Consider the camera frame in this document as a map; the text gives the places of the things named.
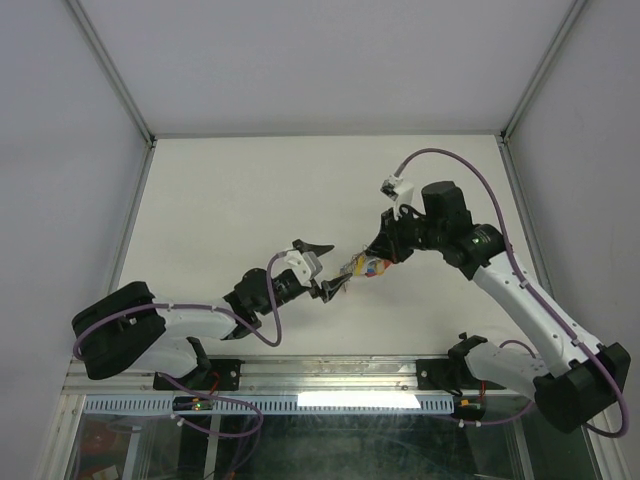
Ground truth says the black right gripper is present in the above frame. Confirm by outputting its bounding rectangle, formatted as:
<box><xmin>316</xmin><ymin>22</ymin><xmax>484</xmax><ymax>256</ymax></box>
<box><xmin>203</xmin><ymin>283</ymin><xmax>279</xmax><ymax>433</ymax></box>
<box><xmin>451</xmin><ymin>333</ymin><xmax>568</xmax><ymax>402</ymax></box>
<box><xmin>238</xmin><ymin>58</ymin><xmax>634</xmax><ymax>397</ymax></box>
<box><xmin>365</xmin><ymin>204</ymin><xmax>445</xmax><ymax>265</ymax></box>

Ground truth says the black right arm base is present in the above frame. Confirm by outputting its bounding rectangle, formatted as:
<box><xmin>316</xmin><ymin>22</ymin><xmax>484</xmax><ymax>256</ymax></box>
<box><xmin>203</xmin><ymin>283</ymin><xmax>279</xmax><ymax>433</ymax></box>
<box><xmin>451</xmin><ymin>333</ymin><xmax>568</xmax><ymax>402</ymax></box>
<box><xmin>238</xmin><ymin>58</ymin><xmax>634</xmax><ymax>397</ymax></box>
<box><xmin>415</xmin><ymin>358</ymin><xmax>481</xmax><ymax>396</ymax></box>

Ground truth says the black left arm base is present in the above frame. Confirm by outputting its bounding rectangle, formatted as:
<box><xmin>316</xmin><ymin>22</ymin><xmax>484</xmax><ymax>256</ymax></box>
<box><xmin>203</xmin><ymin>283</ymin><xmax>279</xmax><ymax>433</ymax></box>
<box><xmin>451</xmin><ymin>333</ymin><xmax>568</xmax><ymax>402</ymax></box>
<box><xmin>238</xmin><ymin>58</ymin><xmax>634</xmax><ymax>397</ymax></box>
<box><xmin>153</xmin><ymin>358</ymin><xmax>244</xmax><ymax>391</ymax></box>

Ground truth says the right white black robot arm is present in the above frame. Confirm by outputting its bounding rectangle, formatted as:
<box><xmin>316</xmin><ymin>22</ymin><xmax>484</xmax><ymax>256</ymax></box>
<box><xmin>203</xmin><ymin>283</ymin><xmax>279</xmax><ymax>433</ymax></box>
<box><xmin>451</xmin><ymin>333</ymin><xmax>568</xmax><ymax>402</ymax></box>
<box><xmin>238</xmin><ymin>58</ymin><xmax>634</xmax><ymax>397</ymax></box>
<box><xmin>366</xmin><ymin>176</ymin><xmax>631</xmax><ymax>433</ymax></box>

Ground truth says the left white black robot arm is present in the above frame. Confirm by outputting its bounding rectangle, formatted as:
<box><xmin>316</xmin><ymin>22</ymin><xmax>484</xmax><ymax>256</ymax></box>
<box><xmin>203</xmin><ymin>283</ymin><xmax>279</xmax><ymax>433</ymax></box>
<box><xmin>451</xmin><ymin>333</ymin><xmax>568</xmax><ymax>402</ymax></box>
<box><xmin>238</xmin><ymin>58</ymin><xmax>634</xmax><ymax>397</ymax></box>
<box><xmin>72</xmin><ymin>240</ymin><xmax>352</xmax><ymax>389</ymax></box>

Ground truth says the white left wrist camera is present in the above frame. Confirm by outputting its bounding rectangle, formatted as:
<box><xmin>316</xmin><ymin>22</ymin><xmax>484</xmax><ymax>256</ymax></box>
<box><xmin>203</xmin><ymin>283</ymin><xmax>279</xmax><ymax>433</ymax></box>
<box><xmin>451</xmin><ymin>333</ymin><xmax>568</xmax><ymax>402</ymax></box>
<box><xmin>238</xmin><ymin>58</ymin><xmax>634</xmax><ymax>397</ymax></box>
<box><xmin>284</xmin><ymin>249</ymin><xmax>323</xmax><ymax>286</ymax></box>

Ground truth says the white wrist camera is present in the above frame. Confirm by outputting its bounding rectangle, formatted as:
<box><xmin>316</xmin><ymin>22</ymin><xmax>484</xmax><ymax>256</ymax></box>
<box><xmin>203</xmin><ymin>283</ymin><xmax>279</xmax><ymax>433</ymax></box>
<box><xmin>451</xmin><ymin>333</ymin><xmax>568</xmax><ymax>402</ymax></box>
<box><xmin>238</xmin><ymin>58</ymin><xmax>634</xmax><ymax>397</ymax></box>
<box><xmin>284</xmin><ymin>249</ymin><xmax>323</xmax><ymax>286</ymax></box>
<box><xmin>380</xmin><ymin>175</ymin><xmax>414</xmax><ymax>219</ymax></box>

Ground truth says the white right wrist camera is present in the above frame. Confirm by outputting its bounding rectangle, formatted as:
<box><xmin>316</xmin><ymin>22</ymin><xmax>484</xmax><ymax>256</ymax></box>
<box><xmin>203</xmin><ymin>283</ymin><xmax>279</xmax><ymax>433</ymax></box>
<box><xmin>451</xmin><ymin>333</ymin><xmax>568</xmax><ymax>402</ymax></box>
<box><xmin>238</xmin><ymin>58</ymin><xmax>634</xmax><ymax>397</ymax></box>
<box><xmin>380</xmin><ymin>175</ymin><xmax>414</xmax><ymax>219</ymax></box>

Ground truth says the aluminium front rail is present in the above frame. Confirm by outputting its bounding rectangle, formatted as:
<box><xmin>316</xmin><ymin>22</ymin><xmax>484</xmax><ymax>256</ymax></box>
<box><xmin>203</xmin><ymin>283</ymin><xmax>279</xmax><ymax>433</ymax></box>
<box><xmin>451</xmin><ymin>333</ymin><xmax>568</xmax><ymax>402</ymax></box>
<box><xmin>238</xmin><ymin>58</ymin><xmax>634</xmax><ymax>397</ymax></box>
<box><xmin>63</xmin><ymin>353</ymin><xmax>601</xmax><ymax>399</ymax></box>

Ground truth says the perforated grey cable duct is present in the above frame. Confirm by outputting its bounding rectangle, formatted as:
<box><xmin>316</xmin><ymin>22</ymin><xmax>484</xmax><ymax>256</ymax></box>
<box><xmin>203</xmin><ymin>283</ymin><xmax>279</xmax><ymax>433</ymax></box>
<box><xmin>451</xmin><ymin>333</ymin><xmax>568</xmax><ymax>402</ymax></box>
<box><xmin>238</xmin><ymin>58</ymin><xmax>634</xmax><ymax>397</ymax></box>
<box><xmin>84</xmin><ymin>392</ymin><xmax>454</xmax><ymax>416</ymax></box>

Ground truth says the right aluminium frame post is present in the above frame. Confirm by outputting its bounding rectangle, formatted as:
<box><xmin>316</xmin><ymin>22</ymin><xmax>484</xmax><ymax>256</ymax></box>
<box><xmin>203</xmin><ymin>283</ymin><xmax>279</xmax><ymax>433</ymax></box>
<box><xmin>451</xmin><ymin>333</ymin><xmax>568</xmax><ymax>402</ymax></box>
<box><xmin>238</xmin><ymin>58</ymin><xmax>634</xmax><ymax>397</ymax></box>
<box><xmin>500</xmin><ymin>0</ymin><xmax>591</xmax><ymax>144</ymax></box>

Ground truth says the aluminium frame post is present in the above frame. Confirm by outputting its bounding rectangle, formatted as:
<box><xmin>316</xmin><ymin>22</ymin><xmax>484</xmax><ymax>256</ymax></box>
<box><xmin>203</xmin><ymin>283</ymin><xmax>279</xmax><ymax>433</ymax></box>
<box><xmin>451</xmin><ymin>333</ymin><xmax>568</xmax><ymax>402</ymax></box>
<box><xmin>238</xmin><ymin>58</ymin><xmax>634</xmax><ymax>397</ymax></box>
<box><xmin>62</xmin><ymin>0</ymin><xmax>156</xmax><ymax>146</ymax></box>
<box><xmin>500</xmin><ymin>0</ymin><xmax>591</xmax><ymax>144</ymax></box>

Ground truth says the left aluminium frame post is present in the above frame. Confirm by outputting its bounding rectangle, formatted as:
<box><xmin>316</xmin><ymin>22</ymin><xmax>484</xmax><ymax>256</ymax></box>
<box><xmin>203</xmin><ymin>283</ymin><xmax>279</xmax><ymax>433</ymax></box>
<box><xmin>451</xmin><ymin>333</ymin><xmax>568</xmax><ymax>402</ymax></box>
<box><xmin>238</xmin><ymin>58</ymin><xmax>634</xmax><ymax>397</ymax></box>
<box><xmin>62</xmin><ymin>0</ymin><xmax>156</xmax><ymax>146</ymax></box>

